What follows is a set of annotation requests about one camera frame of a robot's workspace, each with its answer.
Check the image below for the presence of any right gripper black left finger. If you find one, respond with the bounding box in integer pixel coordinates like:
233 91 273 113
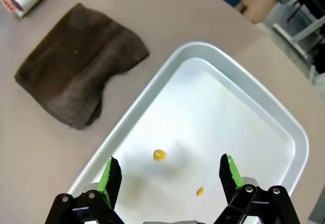
45 155 125 224

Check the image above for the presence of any brown cloth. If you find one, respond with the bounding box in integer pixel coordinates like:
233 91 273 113
14 3 150 131

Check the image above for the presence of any person's left hand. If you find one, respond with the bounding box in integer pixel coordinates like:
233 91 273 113
235 0 278 24

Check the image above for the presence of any grey frame white chair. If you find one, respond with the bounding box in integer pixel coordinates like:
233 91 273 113
272 0 325 63

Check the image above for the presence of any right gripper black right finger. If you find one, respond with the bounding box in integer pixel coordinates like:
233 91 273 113
213 154 302 224

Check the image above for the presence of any silver metal tray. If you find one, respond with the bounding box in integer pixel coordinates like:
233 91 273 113
66 41 310 224

